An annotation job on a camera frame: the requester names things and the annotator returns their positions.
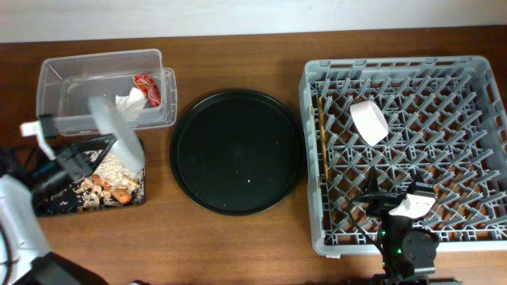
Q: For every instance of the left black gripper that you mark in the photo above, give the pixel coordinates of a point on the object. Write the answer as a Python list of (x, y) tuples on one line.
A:
[(78, 160)]

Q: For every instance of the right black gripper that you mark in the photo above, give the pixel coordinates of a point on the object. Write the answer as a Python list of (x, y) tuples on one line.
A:
[(383, 204)]

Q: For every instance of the grey plate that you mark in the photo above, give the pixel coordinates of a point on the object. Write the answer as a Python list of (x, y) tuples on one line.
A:
[(108, 121)]

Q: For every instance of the rice and food scraps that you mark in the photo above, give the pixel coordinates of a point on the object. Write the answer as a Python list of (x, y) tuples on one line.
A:
[(107, 178)]

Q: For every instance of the white napkin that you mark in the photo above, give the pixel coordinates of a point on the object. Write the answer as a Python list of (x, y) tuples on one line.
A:
[(131, 106)]

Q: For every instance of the orange carrot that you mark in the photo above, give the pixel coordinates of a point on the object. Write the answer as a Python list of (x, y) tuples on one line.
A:
[(122, 195)]

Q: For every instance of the wooden chopstick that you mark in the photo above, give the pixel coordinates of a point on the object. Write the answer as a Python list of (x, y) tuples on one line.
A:
[(322, 127), (325, 166)]

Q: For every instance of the pink bowl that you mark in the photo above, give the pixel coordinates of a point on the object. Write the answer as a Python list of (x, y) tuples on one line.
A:
[(369, 121)]

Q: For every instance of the red snack wrapper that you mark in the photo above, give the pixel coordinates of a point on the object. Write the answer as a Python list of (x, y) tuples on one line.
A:
[(150, 89)]

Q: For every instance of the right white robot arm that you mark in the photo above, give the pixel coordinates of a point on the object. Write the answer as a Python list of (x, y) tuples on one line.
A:
[(408, 252)]

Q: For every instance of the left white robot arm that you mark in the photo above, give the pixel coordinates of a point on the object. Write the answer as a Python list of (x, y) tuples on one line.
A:
[(26, 256)]

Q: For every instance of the grey dishwasher rack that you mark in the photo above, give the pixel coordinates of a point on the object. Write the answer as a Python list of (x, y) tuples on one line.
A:
[(446, 121)]

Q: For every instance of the black rectangular tray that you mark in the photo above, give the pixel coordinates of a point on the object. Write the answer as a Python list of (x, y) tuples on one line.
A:
[(59, 202)]

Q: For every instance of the clear plastic bin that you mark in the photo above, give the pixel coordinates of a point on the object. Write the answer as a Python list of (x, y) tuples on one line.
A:
[(66, 84)]

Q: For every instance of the round black serving tray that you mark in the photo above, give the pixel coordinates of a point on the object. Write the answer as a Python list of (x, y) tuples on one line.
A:
[(238, 152)]

